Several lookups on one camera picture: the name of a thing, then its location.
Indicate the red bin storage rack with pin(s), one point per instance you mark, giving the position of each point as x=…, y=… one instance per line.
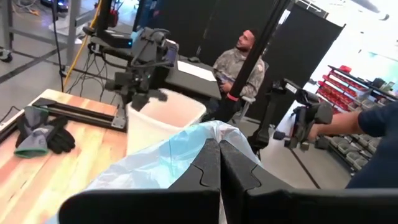
x=342, y=90

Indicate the metal leg background table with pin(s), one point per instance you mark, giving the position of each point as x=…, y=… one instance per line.
x=73, y=25

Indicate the office chair caster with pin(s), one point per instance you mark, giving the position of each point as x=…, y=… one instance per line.
x=5, y=56

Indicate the black partition curtain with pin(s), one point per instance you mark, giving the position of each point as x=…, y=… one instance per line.
x=304, y=56

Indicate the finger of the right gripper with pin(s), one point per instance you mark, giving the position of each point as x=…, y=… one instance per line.
x=140, y=102
x=158, y=95

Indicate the white plastic trash bin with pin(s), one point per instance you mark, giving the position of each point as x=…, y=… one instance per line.
x=161, y=121

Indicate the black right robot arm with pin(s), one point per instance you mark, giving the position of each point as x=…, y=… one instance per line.
x=155, y=46

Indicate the operator arm in blue sleeve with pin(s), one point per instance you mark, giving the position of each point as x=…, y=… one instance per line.
x=373, y=140

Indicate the black round device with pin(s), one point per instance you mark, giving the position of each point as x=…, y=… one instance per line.
x=88, y=30

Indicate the black metal beam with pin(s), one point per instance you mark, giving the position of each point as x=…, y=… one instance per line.
x=258, y=49

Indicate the white paper sheet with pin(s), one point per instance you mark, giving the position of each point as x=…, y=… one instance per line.
x=196, y=71

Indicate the black device with label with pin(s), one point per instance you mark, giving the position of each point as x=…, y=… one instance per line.
x=112, y=39

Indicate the large blue bag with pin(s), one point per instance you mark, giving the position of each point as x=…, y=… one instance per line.
x=161, y=161

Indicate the black aluminium table frame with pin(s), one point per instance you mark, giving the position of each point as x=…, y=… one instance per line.
x=81, y=113

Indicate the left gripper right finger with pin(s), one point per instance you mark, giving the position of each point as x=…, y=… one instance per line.
x=280, y=205

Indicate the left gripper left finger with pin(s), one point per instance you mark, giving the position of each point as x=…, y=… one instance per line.
x=174, y=205

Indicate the gray side table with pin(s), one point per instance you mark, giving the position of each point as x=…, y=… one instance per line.
x=192, y=85

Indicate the person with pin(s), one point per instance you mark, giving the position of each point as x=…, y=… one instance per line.
x=231, y=67

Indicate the black glove gray cuff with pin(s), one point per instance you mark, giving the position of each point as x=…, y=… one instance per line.
x=60, y=140

